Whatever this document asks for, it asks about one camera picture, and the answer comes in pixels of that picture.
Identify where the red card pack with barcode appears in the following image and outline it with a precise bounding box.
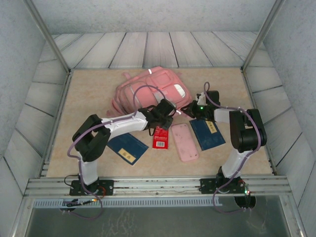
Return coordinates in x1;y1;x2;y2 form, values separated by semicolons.
152;127;170;150

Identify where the pink pencil case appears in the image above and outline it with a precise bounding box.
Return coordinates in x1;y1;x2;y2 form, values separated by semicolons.
171;122;199;163

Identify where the blue notebook with yellow label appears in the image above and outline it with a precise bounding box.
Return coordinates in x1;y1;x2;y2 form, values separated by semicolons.
106;132;150;166
189;118;227;152

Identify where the pink student backpack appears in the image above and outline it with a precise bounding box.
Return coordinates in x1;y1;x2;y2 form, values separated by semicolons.
106;66;193;119

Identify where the grey metal sheet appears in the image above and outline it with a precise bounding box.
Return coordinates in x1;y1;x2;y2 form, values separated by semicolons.
24;196;299;237

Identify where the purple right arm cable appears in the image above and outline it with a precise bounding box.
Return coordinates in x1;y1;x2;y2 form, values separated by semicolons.
203;82;264;214

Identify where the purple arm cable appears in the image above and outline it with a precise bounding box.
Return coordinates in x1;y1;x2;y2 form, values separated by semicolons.
60;84;165;220
203;82;264;214

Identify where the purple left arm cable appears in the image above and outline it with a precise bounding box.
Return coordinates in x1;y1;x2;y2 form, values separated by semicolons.
60;84;165;220

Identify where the aluminium side rail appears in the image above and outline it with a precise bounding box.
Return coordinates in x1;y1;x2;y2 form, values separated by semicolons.
241;70;277;175
39;70;73;177

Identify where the long aluminium mounting rail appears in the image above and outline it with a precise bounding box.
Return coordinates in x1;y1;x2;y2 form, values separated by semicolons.
24;175;291;198

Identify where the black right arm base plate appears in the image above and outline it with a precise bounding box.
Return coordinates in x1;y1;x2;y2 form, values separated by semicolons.
199;177;247;195

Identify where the white slotted cable duct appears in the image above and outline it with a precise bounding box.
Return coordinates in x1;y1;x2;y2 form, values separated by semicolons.
33;198;223;208

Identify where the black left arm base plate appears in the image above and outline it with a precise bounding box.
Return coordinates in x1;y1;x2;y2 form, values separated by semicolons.
69;179;115;196

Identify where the aluminium frame post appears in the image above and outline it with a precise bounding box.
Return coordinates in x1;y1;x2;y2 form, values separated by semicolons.
23;0;71;74
241;0;286;72

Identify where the thin black wire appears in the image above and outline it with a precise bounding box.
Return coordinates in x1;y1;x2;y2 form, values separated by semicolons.
63;174;79;188

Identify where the small black wired connector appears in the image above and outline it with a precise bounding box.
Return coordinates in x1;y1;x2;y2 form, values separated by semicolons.
61;198;98;207

